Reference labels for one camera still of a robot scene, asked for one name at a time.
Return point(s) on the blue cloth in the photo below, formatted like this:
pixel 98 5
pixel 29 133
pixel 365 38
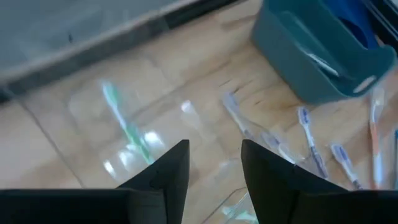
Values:
pixel 357 18

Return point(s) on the orange toothbrush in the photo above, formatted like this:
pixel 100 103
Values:
pixel 377 140

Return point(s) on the teal plastic basket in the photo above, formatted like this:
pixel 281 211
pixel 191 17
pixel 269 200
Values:
pixel 289 71

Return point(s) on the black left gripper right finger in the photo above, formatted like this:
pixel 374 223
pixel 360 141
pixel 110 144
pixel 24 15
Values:
pixel 311 205

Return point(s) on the purple toothbrush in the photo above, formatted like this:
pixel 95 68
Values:
pixel 306 119
pixel 273 141
pixel 342 155
pixel 231 102

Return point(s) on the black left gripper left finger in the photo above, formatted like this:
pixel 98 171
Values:
pixel 93 207

